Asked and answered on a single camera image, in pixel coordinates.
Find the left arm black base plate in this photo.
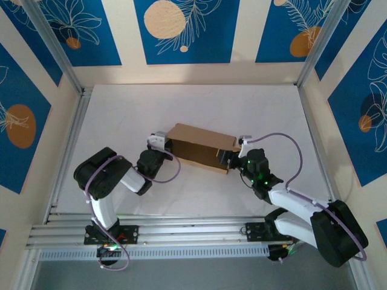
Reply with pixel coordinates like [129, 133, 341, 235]
[83, 225, 140, 245]

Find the brown cardboard paper box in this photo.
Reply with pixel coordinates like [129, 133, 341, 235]
[166, 123, 242, 175]

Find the aluminium frame post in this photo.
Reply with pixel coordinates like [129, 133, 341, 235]
[22, 0, 85, 95]
[293, 0, 355, 89]

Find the aluminium frame leg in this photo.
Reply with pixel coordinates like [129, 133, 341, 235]
[13, 249, 42, 290]
[344, 241, 374, 290]

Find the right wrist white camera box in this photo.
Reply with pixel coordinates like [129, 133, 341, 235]
[238, 135, 252, 158]

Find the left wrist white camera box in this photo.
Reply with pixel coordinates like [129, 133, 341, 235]
[146, 130, 169, 151]

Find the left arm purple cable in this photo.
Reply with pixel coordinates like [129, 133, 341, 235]
[84, 150, 182, 271]

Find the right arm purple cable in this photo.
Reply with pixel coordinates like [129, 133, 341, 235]
[247, 132, 368, 261]

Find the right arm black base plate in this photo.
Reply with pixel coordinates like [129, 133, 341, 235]
[245, 222, 301, 243]

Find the grey slotted cable duct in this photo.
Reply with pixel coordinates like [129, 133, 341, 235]
[38, 243, 270, 261]

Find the aluminium base rail beam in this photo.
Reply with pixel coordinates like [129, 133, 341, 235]
[25, 214, 360, 250]

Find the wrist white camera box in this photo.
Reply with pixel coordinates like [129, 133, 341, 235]
[238, 135, 252, 158]
[146, 130, 169, 151]

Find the black controller module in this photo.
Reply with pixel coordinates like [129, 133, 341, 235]
[96, 245, 123, 267]
[267, 244, 296, 263]

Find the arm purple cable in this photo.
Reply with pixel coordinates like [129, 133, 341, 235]
[84, 150, 182, 271]
[247, 132, 368, 261]

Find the aluminium side rail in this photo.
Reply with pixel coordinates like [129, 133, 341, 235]
[44, 87, 93, 224]
[298, 86, 340, 218]

